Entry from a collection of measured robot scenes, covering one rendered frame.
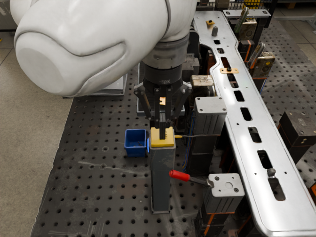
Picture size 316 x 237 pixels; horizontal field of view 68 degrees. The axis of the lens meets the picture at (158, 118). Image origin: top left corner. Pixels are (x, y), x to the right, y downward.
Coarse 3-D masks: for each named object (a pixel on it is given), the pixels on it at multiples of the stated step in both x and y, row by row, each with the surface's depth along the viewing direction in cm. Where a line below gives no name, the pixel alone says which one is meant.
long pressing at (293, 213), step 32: (224, 32) 133; (224, 96) 96; (256, 96) 96; (256, 128) 85; (256, 160) 75; (288, 160) 75; (256, 192) 68; (288, 192) 68; (256, 224) 62; (288, 224) 62
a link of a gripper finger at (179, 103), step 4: (188, 88) 50; (180, 92) 53; (188, 92) 50; (180, 96) 52; (184, 96) 51; (176, 100) 55; (180, 100) 52; (184, 100) 52; (176, 104) 54; (180, 104) 53; (176, 108) 54; (180, 108) 54; (176, 112) 55; (180, 112) 55; (176, 116) 56
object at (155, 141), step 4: (152, 128) 64; (168, 128) 64; (172, 128) 64; (152, 132) 63; (156, 132) 63; (168, 132) 63; (172, 132) 63; (152, 136) 62; (156, 136) 62; (168, 136) 62; (172, 136) 62; (152, 140) 61; (156, 140) 61; (160, 140) 61; (164, 140) 61; (168, 140) 61; (172, 140) 61; (152, 144) 61; (156, 144) 61; (160, 144) 61; (164, 144) 61; (168, 144) 61; (172, 144) 61
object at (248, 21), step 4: (248, 20) 133; (252, 20) 133; (244, 24) 132; (248, 24) 132; (252, 24) 132; (256, 24) 132; (244, 28) 134; (248, 28) 134; (252, 28) 134; (240, 32) 136; (244, 32) 135; (248, 32) 136; (252, 32) 136; (236, 36) 141; (240, 36) 137; (244, 36) 137; (248, 36) 138; (252, 36) 137; (240, 40) 139
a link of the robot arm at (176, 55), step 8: (184, 40) 39; (160, 48) 39; (168, 48) 39; (176, 48) 39; (184, 48) 41; (152, 56) 40; (160, 56) 40; (168, 56) 40; (176, 56) 40; (184, 56) 42; (152, 64) 41; (160, 64) 41; (168, 64) 41; (176, 64) 42
